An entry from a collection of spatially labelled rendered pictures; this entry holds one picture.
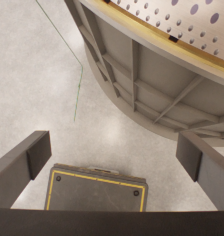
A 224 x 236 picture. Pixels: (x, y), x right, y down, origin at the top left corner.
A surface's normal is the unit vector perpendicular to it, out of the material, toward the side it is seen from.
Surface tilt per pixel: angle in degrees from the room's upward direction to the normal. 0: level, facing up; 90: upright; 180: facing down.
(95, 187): 0
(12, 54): 0
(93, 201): 0
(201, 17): 43
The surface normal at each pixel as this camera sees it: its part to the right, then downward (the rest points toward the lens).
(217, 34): -0.44, 0.49
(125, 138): -0.13, -0.13
